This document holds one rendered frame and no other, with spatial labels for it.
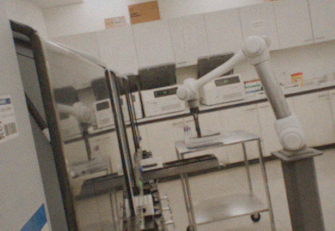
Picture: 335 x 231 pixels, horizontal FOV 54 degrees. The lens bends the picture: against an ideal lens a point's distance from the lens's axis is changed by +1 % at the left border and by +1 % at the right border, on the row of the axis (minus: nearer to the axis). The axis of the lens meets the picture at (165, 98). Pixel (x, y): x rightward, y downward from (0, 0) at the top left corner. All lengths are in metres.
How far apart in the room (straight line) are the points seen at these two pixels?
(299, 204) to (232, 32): 3.01
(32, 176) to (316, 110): 4.83
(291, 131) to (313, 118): 2.89
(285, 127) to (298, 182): 0.45
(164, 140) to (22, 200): 4.21
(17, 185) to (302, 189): 2.28
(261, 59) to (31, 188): 1.94
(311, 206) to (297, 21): 3.30
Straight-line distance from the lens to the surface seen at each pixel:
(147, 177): 2.09
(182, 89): 2.23
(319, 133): 5.06
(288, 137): 2.12
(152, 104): 4.39
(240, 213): 2.64
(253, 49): 2.09
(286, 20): 5.20
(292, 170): 2.40
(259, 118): 4.68
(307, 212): 2.51
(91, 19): 5.14
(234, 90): 4.56
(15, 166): 0.25
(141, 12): 4.82
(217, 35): 4.84
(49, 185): 0.96
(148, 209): 1.42
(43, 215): 0.29
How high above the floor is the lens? 1.34
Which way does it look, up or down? 3 degrees down
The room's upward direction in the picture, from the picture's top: 10 degrees counter-clockwise
